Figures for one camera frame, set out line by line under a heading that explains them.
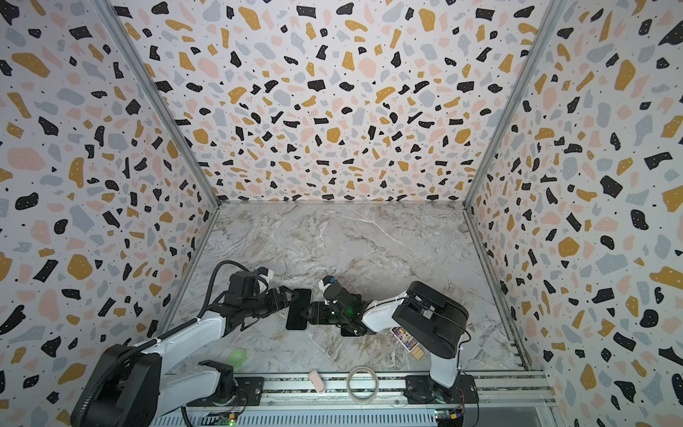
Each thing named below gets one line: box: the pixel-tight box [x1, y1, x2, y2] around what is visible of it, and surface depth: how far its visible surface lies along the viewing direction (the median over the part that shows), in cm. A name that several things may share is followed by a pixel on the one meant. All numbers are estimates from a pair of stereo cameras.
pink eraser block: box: [308, 369, 326, 394], surface depth 76 cm
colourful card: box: [389, 326, 421, 354], surface depth 83 cm
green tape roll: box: [229, 348, 249, 368], surface depth 81 cm
